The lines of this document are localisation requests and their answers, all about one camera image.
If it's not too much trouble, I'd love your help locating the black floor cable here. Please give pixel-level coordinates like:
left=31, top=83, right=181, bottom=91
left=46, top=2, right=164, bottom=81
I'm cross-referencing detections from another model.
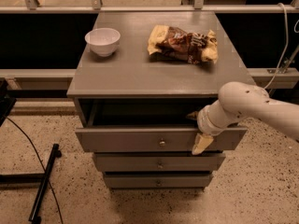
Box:
left=5, top=117, right=64, bottom=224

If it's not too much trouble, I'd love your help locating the white hanging cable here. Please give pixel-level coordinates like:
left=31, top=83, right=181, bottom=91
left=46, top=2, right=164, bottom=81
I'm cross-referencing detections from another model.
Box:
left=263, top=2, right=291, bottom=90

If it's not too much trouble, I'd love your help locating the black equipment at left edge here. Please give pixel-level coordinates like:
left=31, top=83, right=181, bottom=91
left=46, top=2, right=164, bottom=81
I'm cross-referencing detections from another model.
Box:
left=0, top=80, right=16, bottom=127

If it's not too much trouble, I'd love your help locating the metal railing frame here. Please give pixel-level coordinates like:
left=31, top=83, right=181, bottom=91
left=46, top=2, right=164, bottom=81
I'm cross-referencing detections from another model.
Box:
left=0, top=0, right=299, bottom=91

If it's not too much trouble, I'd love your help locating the yellow brown chip bag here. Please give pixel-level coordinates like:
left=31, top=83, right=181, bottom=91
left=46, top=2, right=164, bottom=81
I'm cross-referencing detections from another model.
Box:
left=148, top=25, right=219, bottom=64

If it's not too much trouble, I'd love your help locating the grey bottom drawer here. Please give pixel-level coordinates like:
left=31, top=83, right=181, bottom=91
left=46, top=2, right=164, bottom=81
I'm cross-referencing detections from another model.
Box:
left=104, top=173, right=213, bottom=189

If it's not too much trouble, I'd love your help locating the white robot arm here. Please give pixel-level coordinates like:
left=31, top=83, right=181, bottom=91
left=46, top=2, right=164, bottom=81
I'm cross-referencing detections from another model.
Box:
left=188, top=82, right=299, bottom=155

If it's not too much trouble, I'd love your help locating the grey top drawer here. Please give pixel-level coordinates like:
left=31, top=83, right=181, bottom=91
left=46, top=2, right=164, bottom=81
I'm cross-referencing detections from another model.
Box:
left=74, top=124, right=249, bottom=154

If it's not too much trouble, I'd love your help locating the white ceramic bowl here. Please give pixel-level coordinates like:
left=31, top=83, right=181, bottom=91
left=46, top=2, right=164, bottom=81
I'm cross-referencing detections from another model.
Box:
left=85, top=28, right=121, bottom=57

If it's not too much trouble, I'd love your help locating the grey middle drawer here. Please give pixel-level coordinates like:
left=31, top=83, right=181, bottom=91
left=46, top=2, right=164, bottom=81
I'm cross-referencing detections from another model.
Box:
left=93, top=152, right=225, bottom=172

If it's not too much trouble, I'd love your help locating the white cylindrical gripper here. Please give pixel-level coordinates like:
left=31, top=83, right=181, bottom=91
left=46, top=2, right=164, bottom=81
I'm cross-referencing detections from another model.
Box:
left=186, top=105, right=231, bottom=155

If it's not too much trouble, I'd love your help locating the grey drawer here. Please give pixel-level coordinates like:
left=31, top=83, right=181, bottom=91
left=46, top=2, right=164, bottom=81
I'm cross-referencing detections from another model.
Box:
left=93, top=152, right=225, bottom=172
left=74, top=124, right=249, bottom=154
left=104, top=173, right=213, bottom=189

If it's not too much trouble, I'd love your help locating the black metal stand base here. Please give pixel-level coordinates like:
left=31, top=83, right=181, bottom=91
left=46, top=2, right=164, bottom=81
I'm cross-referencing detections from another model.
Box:
left=0, top=144, right=62, bottom=224

